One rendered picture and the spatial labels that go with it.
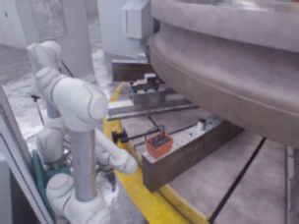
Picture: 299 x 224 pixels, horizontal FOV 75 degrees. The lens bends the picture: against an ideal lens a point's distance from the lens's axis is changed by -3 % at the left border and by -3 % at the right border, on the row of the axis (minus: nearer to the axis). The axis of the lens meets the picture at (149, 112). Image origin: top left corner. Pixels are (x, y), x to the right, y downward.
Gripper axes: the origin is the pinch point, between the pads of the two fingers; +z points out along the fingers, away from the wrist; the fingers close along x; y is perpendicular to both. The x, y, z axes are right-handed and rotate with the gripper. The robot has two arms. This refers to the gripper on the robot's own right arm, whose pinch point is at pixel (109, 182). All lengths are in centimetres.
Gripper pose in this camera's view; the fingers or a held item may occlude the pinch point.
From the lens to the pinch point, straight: 151.2
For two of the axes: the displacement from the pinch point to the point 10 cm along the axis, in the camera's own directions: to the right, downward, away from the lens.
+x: 5.3, 4.6, -7.2
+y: -8.5, 2.8, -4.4
